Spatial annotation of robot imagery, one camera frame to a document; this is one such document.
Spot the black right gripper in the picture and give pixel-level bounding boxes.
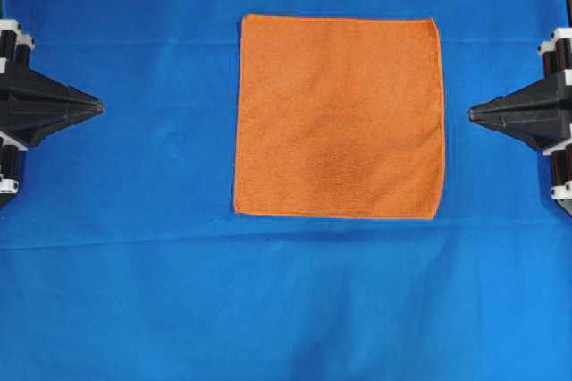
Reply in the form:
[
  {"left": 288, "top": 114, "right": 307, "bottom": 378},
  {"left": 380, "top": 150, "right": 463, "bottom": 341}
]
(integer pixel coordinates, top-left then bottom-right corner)
[{"left": 468, "top": 27, "right": 571, "bottom": 214}]

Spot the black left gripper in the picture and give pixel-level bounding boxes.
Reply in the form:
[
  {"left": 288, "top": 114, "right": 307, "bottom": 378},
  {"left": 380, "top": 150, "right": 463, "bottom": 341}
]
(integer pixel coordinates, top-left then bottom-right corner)
[{"left": 1, "top": 18, "right": 104, "bottom": 208}]

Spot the orange microfibre towel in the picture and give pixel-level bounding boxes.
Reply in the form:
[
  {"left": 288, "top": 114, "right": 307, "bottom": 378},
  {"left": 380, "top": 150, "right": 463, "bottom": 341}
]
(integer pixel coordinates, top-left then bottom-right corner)
[{"left": 233, "top": 14, "right": 446, "bottom": 220}]

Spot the blue table cloth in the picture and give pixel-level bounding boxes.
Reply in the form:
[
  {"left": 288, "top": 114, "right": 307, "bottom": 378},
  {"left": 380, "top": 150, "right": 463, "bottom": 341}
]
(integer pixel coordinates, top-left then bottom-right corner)
[{"left": 1, "top": 0, "right": 571, "bottom": 380}]

